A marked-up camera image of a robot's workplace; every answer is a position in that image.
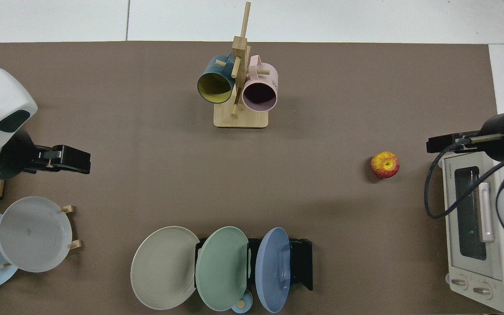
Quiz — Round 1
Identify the pale toaster oven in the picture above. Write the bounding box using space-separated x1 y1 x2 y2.
441 151 504 314

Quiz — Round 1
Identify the brown table cloth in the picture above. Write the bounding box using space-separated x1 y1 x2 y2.
0 42 498 315

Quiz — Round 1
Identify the wooden plate rack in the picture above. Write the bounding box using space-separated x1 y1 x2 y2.
0 204 82 268

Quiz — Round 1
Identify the wooden cup stand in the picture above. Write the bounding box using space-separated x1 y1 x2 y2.
213 1 269 129

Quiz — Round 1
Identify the dark blue mug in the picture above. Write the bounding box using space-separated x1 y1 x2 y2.
197 55 235 105

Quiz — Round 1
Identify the red yellow apple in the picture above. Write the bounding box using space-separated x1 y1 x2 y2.
371 151 400 179

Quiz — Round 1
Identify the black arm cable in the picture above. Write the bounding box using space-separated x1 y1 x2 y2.
424 139 504 220

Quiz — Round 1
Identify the beige plate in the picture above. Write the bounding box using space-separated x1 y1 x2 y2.
130 226 201 311

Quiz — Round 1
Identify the small blue round thing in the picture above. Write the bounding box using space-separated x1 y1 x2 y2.
231 290 253 314

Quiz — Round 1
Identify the grey plate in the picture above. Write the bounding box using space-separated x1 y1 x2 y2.
0 196 73 273

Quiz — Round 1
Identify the pale green plate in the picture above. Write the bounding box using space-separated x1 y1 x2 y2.
195 226 249 312

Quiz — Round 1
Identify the black dish rack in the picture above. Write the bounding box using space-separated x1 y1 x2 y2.
195 238 313 292

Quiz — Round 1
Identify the pink mug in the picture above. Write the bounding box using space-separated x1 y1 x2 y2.
242 55 279 112

